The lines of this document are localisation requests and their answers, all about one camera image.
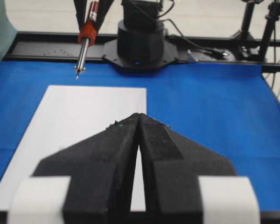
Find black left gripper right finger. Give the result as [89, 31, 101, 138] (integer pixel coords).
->
[139, 113, 237, 224]

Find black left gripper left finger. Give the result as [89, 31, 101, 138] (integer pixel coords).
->
[33, 113, 139, 224]

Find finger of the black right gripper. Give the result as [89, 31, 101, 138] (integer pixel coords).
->
[73, 0, 87, 30]
[94, 0, 114, 32]

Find red-handled soldering iron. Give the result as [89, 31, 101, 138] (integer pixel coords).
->
[74, 0, 99, 80]

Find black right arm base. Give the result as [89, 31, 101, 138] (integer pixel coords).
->
[102, 0, 178, 71]

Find large white base board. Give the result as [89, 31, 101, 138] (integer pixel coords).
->
[0, 85, 147, 210]

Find blue table cloth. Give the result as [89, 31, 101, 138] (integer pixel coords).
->
[0, 62, 280, 210]

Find black tripod stand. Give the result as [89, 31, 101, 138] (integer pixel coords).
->
[231, 0, 280, 62]

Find black aluminium frame rail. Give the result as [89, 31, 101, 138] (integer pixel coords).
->
[4, 32, 280, 73]

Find black usb cable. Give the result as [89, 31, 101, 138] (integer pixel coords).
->
[164, 18, 229, 58]

